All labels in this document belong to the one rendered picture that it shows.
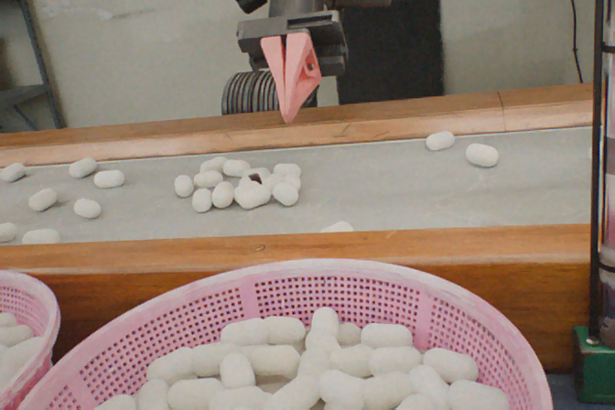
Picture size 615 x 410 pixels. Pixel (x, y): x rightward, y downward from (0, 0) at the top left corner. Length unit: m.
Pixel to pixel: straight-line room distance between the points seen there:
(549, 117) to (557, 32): 1.92
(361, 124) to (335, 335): 0.42
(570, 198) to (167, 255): 0.35
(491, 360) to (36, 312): 0.32
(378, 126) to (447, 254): 0.37
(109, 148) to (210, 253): 0.45
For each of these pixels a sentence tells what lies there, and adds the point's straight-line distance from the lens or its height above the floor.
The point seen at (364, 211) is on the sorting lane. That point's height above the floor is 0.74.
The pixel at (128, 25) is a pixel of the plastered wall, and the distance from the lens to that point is 3.00.
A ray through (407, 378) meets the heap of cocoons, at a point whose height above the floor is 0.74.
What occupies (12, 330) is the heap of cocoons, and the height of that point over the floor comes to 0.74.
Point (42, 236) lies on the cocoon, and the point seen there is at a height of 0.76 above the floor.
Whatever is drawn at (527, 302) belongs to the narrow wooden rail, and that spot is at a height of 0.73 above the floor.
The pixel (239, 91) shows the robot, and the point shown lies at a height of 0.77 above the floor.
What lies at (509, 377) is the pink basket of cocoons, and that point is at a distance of 0.36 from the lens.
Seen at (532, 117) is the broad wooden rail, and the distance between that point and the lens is 0.79.
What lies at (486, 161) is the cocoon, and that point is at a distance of 0.66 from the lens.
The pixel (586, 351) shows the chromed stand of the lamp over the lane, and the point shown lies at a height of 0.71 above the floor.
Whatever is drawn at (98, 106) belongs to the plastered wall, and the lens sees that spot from 3.16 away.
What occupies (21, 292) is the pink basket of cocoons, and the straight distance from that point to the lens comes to 0.53.
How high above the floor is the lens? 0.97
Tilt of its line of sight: 20 degrees down
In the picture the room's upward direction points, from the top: 8 degrees counter-clockwise
